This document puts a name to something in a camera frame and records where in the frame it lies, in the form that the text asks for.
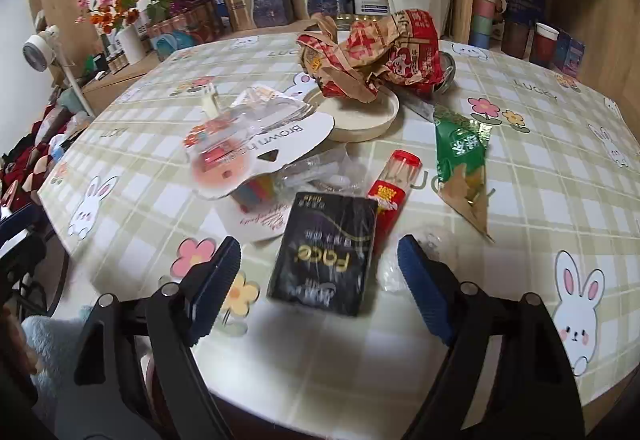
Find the green cone wrapper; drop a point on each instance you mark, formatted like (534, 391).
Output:
(460, 154)

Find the red checked blanket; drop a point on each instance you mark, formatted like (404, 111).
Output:
(22, 159)

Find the red label plastic tube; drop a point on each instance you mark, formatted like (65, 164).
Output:
(392, 200)

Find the dark brown cup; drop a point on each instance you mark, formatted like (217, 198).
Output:
(515, 39)

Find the clear plastic film piece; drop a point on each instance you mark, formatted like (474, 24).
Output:
(410, 260)

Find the stack of pastel cups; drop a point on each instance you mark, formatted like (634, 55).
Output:
(484, 4)

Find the rainbow striped small packet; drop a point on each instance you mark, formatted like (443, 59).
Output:
(257, 192)

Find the clear plastic wrap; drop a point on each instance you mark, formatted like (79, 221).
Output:
(325, 169)

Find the white round plastic lid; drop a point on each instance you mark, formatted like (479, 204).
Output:
(360, 119)

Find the white desk fan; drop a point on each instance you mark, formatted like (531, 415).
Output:
(37, 52)

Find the person's fluffy clothing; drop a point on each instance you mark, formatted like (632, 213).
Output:
(52, 355)

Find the wooden sideboard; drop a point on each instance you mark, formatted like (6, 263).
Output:
(117, 80)

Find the white ribbed vase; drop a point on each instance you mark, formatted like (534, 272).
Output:
(131, 42)

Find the small purple box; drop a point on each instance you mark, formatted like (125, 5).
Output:
(572, 57)

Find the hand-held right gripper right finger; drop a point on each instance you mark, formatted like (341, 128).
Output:
(425, 292)

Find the checked bunny tablecloth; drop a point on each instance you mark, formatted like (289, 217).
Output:
(525, 180)

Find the brown paper bag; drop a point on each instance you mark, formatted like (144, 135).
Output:
(345, 64)

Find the row of small brown bottles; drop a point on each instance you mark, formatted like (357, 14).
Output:
(117, 62)

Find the orange flower bunch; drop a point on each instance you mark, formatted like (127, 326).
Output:
(112, 19)

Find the purple flower bunch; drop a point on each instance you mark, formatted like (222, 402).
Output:
(179, 8)

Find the white blister card packaging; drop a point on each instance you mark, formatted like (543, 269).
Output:
(280, 144)

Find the brown teal basket planter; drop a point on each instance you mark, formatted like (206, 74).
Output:
(190, 34)

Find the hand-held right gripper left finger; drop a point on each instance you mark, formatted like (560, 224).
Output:
(215, 292)

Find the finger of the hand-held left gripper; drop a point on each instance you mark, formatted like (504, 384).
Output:
(22, 252)
(15, 220)

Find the black tissue packet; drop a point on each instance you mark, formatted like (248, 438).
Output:
(325, 255)

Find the white card pink writing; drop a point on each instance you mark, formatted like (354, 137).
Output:
(255, 222)

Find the red printed paper packet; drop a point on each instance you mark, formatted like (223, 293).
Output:
(412, 49)

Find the green gold metal tray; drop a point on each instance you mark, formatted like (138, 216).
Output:
(350, 21)

